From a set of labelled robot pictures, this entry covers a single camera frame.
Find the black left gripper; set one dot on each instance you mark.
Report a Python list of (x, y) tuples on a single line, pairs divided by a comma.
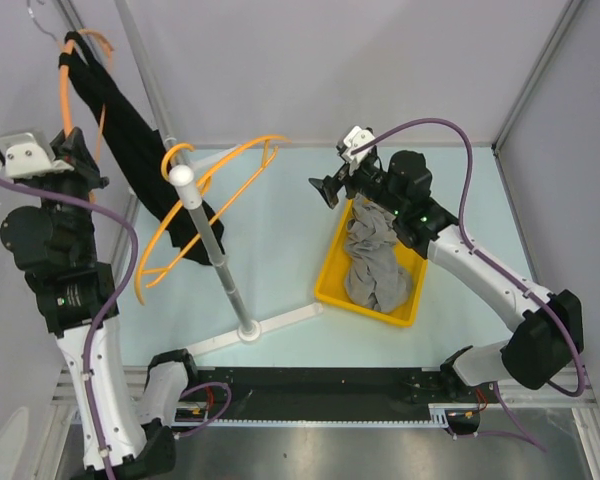
[(74, 150)]

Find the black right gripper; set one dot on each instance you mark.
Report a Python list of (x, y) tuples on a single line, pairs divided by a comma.
[(329, 187)]

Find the black tank top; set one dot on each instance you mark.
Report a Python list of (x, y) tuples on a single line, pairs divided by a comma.
[(136, 147)]

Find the grey tank top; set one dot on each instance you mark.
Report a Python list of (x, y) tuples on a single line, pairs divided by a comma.
[(375, 279)]

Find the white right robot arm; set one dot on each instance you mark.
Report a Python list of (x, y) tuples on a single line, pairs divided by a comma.
[(546, 327)]

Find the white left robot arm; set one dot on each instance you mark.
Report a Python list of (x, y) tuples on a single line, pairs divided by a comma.
[(53, 244)]

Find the yellow plastic tray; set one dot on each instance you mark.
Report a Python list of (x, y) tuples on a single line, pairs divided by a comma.
[(330, 284)]

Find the silver clothes rack pole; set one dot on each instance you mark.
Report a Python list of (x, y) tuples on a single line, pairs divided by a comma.
[(182, 177)]

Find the white rack base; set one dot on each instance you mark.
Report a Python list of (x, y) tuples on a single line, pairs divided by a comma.
[(204, 170)]

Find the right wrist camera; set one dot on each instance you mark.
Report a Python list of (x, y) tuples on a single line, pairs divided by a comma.
[(353, 147)]

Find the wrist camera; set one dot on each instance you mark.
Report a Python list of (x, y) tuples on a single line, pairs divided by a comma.
[(353, 147), (25, 154)]

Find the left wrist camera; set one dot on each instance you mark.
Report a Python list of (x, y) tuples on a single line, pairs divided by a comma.
[(25, 154)]

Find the metal wire hook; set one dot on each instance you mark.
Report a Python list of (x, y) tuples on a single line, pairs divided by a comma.
[(33, 8)]

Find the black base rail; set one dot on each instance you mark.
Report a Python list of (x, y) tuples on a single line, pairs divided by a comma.
[(321, 395)]

